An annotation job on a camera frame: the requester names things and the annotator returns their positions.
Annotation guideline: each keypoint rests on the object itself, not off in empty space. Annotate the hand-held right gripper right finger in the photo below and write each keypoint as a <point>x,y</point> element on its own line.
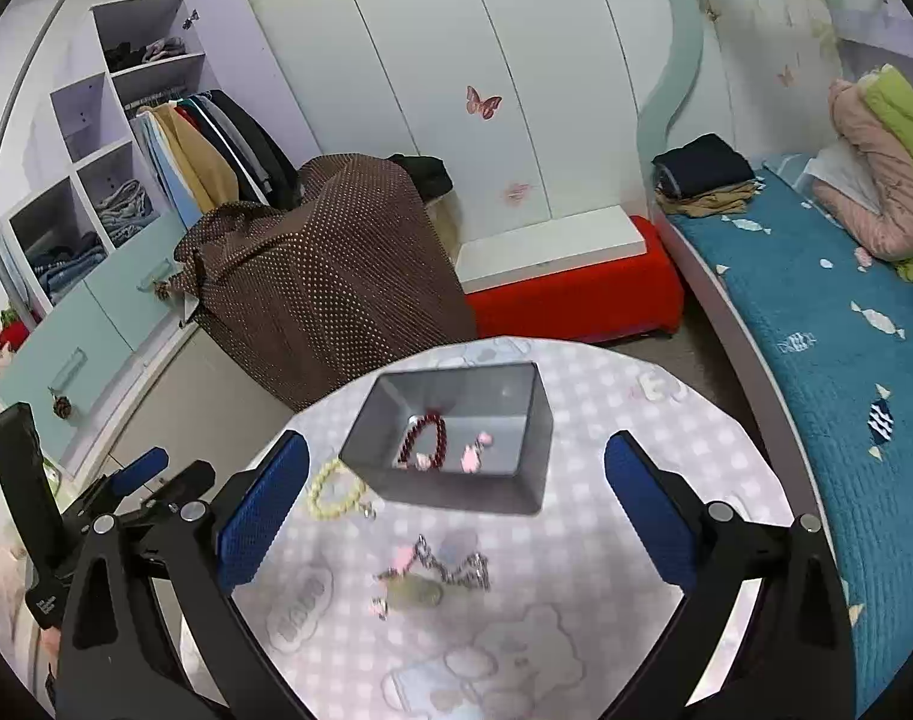
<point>648,514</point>

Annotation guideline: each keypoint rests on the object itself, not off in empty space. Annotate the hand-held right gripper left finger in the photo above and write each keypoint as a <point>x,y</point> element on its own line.
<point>265,514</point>

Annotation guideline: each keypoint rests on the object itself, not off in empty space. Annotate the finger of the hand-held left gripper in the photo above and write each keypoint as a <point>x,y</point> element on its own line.
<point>143,463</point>
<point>190,476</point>

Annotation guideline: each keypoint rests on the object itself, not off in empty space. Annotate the pink flower earring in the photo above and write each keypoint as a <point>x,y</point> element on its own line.
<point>475,454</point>

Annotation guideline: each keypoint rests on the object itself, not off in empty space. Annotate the grey jewelry box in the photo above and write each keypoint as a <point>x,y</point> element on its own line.
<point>456,480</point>

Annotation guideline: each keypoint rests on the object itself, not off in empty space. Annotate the pine cone drawer pull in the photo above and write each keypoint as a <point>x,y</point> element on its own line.
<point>65,406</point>
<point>160,289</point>

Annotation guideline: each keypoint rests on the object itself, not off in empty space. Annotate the red plush toy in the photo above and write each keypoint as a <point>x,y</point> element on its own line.
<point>10,331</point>

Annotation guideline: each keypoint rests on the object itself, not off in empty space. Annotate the teal drawer cabinet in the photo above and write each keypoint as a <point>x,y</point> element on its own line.
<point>74,330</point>

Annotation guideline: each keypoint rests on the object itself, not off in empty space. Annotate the folded blue clothes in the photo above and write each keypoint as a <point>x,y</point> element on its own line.
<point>66,264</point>

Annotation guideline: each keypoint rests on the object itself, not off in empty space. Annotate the red bench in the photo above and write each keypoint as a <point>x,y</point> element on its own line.
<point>576,300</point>

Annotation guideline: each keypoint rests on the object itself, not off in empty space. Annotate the blue printed bedsheet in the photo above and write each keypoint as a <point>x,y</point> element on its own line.
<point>824,360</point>

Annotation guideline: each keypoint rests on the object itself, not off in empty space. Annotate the brown dotted cloth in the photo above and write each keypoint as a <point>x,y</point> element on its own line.
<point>336,277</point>

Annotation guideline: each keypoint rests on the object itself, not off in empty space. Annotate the folded jeans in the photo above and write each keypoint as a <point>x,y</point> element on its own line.
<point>126,208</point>

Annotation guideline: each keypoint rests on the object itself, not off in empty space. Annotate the white board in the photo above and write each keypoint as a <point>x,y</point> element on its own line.
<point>554,247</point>

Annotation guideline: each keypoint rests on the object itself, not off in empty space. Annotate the folded tan clothes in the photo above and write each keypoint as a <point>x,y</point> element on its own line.
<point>715,202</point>

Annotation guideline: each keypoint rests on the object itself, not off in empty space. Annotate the hanging clothes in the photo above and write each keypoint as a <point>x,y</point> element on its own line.
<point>216,150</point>

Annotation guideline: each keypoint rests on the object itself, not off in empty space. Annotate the white shelf unit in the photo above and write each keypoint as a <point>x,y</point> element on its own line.
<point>89,112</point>

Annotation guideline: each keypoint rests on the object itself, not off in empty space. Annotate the black garment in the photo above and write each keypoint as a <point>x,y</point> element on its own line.
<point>425,172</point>

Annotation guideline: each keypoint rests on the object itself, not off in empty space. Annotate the pink quilt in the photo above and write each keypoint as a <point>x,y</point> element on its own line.
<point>869,202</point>

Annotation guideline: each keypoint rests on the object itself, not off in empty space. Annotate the white pillow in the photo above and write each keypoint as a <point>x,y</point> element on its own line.
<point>839,176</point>

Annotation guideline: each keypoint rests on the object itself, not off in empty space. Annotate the dark folded clothes on shelf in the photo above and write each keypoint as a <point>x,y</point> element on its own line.
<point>143,52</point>

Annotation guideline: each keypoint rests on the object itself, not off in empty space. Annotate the green blanket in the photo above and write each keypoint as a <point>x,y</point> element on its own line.
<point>903,109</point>

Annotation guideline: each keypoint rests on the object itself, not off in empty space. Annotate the white wardrobe with butterflies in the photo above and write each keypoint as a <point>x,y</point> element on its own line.
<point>426,52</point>

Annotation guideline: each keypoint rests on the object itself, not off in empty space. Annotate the grey bed frame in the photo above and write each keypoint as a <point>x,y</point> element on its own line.
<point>756,375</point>

